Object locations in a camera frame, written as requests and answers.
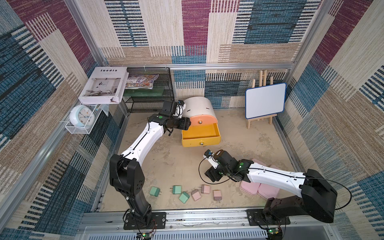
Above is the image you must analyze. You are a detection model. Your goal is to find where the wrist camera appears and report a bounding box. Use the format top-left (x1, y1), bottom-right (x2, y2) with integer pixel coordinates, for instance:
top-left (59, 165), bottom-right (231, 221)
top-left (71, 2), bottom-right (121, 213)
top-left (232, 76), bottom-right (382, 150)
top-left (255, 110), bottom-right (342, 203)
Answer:
top-left (204, 150), bottom-right (238, 175)
top-left (160, 101), bottom-right (186, 118)

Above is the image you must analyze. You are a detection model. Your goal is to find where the white Inedia box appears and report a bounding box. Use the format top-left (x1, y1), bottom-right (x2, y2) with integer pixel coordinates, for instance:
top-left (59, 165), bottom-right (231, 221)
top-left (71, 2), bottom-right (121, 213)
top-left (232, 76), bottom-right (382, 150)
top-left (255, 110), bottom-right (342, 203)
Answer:
top-left (79, 67), bottom-right (129, 105)

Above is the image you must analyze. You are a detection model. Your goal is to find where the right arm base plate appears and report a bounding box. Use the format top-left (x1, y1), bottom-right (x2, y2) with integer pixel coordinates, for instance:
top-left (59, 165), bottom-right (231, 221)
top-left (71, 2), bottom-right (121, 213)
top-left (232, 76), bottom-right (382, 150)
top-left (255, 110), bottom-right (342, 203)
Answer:
top-left (246, 209), bottom-right (291, 226)

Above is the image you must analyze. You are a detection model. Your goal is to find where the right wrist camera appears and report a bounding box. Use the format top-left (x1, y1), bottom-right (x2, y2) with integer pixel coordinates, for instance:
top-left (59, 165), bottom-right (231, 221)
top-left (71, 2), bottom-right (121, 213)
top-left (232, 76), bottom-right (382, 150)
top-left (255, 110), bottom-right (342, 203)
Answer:
top-left (204, 150), bottom-right (238, 175)

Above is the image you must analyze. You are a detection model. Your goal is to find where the yellow drawer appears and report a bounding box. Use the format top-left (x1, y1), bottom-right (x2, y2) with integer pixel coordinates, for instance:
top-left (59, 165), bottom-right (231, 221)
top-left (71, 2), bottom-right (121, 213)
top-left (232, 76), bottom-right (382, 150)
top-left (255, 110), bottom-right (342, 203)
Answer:
top-left (182, 123), bottom-right (221, 148)

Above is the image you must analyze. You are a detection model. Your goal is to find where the pink plug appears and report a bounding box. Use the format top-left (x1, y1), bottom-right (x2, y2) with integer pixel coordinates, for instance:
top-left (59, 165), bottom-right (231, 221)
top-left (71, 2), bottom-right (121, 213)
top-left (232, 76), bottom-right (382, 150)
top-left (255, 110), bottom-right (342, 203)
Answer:
top-left (213, 190), bottom-right (223, 201)
top-left (201, 185), bottom-right (211, 194)
top-left (191, 190), bottom-right (202, 201)

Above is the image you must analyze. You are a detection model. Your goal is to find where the green plug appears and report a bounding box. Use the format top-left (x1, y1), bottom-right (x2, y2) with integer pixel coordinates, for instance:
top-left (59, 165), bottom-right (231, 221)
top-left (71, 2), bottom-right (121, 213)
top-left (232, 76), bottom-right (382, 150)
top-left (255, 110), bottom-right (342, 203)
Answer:
top-left (172, 185), bottom-right (182, 195)
top-left (150, 187), bottom-right (161, 197)
top-left (179, 192), bottom-right (190, 204)

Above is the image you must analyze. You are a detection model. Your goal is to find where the pink case left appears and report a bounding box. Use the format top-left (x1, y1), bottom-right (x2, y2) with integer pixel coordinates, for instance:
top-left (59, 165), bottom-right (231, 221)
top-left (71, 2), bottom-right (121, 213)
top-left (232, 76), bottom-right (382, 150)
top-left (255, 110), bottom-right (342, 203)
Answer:
top-left (239, 158), bottom-right (266, 196)

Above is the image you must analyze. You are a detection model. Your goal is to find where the white round drawer cabinet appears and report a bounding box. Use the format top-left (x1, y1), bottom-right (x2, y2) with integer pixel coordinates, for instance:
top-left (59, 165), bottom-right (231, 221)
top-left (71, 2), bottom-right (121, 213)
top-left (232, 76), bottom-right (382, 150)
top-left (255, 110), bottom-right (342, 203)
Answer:
top-left (182, 97), bottom-right (216, 118)

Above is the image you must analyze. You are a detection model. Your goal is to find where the pink case right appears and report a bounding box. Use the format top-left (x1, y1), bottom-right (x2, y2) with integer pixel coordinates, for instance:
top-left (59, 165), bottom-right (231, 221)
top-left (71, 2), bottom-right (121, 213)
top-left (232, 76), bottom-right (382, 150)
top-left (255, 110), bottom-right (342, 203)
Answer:
top-left (257, 184), bottom-right (280, 200)

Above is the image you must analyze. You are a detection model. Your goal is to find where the black wire shelf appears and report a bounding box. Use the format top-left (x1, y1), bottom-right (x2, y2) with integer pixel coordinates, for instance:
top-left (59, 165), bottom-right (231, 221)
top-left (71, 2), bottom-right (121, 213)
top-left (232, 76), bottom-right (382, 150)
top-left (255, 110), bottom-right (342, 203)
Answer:
top-left (123, 67), bottom-right (175, 114)

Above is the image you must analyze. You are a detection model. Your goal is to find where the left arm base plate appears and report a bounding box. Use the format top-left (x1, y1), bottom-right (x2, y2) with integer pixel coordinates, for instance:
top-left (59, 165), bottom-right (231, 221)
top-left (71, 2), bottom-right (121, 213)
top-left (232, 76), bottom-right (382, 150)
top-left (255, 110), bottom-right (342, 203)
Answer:
top-left (123, 210), bottom-right (167, 230)

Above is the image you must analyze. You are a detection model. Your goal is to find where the pink case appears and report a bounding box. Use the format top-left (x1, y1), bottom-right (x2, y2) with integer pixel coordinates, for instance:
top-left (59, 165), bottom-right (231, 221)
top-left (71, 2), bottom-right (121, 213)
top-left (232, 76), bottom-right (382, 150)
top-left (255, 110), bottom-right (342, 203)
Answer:
top-left (257, 184), bottom-right (280, 200)
top-left (239, 158), bottom-right (266, 196)

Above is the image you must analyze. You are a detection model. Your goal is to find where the white alarm clock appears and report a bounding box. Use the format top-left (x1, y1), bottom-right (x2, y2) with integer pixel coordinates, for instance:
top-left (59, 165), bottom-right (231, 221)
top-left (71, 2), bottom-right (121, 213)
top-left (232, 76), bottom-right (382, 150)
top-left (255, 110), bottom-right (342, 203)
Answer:
top-left (70, 105), bottom-right (96, 127)

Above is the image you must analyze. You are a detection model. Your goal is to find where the white board on easel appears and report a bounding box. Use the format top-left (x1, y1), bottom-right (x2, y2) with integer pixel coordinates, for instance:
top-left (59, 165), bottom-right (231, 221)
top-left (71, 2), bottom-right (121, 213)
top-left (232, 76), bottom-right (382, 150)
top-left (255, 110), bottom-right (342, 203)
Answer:
top-left (245, 70), bottom-right (287, 129)

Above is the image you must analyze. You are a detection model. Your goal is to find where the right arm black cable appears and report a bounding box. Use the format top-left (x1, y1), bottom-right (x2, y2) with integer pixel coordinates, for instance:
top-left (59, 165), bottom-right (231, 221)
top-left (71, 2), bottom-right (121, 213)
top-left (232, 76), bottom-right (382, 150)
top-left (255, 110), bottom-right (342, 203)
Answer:
top-left (198, 155), bottom-right (353, 211)

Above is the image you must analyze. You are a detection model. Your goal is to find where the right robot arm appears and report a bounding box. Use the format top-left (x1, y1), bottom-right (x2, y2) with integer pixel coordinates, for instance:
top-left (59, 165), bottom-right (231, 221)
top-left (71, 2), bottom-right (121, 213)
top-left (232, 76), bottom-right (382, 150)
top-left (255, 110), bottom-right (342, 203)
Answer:
top-left (205, 157), bottom-right (338, 223)

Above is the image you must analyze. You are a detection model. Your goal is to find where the colourful picture book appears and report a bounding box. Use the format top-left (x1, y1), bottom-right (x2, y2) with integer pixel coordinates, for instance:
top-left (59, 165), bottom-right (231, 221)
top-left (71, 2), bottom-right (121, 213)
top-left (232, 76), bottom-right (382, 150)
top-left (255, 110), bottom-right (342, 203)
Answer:
top-left (125, 75), bottom-right (160, 90)

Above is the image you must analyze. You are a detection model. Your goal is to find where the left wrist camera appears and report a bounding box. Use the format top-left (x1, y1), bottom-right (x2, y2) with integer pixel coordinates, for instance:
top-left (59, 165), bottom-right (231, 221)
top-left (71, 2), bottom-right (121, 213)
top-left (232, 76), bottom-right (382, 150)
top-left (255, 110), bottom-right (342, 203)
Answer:
top-left (160, 101), bottom-right (186, 118)

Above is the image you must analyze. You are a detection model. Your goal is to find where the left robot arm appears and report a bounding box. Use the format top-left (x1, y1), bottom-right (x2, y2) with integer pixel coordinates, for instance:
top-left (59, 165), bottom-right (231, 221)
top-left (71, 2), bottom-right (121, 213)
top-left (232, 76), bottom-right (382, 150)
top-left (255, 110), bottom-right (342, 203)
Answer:
top-left (110, 114), bottom-right (191, 228)

